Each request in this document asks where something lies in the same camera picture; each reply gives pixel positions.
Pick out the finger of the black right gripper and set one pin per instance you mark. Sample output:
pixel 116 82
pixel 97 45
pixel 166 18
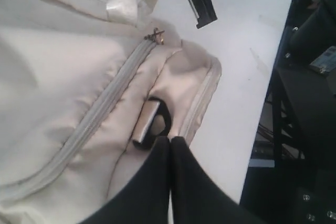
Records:
pixel 204 12

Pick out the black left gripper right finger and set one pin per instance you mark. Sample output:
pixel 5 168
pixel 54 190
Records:
pixel 195 197

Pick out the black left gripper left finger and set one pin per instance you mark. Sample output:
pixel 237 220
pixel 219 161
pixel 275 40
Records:
pixel 145 198

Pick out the cream fabric duffel bag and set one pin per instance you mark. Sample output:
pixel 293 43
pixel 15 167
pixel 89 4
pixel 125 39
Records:
pixel 87 86

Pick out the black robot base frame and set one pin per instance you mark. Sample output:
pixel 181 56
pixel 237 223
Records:
pixel 300 188

